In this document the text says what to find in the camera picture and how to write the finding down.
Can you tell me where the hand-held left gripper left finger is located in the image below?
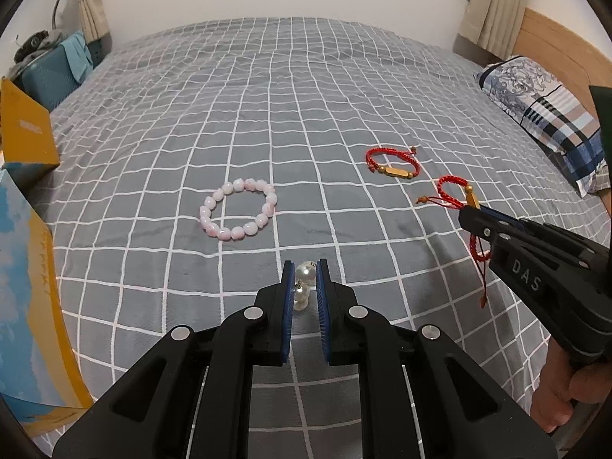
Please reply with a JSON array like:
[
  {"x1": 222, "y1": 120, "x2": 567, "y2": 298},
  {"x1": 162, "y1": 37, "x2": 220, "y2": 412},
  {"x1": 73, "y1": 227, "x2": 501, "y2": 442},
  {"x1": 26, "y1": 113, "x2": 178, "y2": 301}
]
[{"x1": 52, "y1": 259, "x2": 295, "y2": 459}]

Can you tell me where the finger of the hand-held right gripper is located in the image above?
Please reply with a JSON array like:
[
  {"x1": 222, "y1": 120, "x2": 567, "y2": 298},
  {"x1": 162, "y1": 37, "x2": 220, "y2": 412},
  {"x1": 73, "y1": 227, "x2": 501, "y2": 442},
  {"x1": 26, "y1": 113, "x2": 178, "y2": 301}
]
[
  {"x1": 458, "y1": 205, "x2": 516, "y2": 255},
  {"x1": 475, "y1": 205, "x2": 527, "y2": 230}
]

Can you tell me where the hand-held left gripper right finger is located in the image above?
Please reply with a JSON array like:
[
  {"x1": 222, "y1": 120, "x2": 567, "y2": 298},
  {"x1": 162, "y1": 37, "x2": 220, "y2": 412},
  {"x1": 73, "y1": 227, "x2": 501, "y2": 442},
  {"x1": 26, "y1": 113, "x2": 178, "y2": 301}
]
[{"x1": 316, "y1": 258, "x2": 558, "y2": 459}]

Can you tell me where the white pearl earring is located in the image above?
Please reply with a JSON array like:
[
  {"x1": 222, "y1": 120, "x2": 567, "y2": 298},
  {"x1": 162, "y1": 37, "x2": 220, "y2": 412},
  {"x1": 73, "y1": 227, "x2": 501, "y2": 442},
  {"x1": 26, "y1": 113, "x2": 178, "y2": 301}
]
[{"x1": 293, "y1": 260, "x2": 317, "y2": 311}]

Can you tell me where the red cord bracelet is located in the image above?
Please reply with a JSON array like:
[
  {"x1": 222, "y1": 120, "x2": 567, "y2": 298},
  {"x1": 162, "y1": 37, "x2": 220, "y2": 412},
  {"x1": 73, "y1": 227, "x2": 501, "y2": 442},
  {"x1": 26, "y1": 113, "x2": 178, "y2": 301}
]
[
  {"x1": 365, "y1": 146, "x2": 422, "y2": 182},
  {"x1": 416, "y1": 174, "x2": 493, "y2": 309}
]

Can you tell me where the blue and yellow cardboard box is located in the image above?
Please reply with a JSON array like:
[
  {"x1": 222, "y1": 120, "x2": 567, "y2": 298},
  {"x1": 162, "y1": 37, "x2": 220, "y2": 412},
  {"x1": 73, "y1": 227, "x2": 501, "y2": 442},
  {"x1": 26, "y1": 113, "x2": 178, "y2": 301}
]
[{"x1": 0, "y1": 76, "x2": 94, "y2": 439}]

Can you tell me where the person's right hand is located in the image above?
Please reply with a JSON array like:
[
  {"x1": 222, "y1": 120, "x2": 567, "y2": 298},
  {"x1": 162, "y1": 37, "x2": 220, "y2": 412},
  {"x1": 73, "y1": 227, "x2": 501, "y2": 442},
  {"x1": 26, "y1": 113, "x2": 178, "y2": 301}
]
[{"x1": 530, "y1": 342, "x2": 612, "y2": 434}]

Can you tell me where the patterned blue plaid pillow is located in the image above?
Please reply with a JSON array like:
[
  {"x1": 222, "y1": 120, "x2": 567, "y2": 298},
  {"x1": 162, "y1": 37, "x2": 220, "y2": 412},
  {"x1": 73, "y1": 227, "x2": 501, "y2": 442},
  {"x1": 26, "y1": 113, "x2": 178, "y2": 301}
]
[{"x1": 472, "y1": 55, "x2": 612, "y2": 198}]

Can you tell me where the dark green flat object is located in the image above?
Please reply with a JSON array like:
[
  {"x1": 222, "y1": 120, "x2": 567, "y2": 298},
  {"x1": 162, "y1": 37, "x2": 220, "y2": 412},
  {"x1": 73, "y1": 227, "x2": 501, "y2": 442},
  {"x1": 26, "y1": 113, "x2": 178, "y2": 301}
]
[{"x1": 588, "y1": 85, "x2": 612, "y2": 173}]

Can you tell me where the wooden headboard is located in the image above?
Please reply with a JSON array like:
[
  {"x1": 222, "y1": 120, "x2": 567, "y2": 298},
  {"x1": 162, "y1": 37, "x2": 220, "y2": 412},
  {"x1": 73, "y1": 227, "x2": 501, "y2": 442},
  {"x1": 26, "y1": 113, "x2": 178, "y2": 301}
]
[{"x1": 511, "y1": 7, "x2": 612, "y2": 120}]

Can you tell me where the beige curtain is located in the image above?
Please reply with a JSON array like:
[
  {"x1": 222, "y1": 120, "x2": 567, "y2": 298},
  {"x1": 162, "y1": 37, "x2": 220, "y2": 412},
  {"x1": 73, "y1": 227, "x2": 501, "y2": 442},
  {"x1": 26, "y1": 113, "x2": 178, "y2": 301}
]
[
  {"x1": 456, "y1": 0, "x2": 527, "y2": 64},
  {"x1": 76, "y1": 0, "x2": 114, "y2": 56}
]

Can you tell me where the teal cloth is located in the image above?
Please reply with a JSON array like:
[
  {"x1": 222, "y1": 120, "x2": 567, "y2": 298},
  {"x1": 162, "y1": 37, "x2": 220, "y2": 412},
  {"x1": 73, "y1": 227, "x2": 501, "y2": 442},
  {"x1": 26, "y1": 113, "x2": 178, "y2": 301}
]
[{"x1": 59, "y1": 33, "x2": 94, "y2": 83}]

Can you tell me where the teal suitcase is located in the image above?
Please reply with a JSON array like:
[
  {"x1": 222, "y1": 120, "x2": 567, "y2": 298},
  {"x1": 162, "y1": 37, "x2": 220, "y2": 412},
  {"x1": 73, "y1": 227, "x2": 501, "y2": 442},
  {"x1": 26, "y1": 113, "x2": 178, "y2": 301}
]
[{"x1": 10, "y1": 33, "x2": 94, "y2": 114}]

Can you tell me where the dark clutter pile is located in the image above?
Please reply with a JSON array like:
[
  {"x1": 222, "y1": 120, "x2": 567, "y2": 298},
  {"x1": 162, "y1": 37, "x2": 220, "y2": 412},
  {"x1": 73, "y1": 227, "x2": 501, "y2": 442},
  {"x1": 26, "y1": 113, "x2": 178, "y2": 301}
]
[{"x1": 13, "y1": 29, "x2": 66, "y2": 66}]

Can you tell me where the pink bead bracelet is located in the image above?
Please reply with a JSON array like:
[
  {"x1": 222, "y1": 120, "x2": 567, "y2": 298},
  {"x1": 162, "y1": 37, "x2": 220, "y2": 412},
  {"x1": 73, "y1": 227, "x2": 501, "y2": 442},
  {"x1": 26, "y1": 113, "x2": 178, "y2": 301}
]
[{"x1": 199, "y1": 178, "x2": 280, "y2": 241}]

